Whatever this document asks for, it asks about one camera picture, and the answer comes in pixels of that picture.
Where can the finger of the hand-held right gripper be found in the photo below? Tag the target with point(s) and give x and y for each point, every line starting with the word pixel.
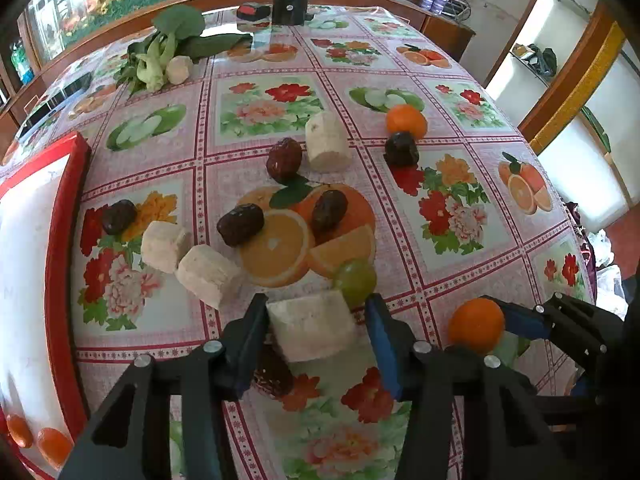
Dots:
pixel 522 322

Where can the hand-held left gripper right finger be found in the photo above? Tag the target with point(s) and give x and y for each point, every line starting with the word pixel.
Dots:
pixel 384 345

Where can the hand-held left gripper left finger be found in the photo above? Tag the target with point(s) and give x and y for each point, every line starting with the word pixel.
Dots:
pixel 250 342

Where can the red date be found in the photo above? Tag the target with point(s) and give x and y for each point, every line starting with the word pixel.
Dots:
pixel 330 210
pixel 272 376
pixel 284 160
pixel 240 225
pixel 118 216

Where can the orange mandarin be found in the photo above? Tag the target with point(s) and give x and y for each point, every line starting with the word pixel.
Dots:
pixel 53 445
pixel 406 120
pixel 475 325
pixel 20 430

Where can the white cake block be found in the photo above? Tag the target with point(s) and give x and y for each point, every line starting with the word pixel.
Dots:
pixel 207 275
pixel 310 327
pixel 326 142
pixel 162 247

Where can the green grape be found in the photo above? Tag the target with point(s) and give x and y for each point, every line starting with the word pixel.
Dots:
pixel 356 280

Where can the dark plum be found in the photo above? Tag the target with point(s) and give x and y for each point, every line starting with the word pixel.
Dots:
pixel 401 150

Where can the red rimmed white tray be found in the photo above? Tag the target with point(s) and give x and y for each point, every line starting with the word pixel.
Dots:
pixel 25 285

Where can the white plastic bag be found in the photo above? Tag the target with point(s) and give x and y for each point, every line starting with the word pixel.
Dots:
pixel 607 262

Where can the floral fruit print tablecloth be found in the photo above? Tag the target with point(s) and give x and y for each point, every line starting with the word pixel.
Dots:
pixel 390 220

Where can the dark shoe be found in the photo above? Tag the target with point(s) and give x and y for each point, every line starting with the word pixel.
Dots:
pixel 544 60

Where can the wooden side cabinet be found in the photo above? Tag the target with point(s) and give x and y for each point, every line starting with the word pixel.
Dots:
pixel 450 40

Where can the black phone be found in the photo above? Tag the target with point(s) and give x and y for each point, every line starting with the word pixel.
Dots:
pixel 70 89

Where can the green bok choy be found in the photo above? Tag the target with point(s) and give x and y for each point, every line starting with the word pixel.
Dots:
pixel 175 30

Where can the red and black box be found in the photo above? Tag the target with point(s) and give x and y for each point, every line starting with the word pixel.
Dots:
pixel 252 11

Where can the black cylindrical device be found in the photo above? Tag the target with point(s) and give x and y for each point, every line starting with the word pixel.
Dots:
pixel 290 7

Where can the green plastic bottle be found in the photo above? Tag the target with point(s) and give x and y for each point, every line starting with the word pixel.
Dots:
pixel 19 62

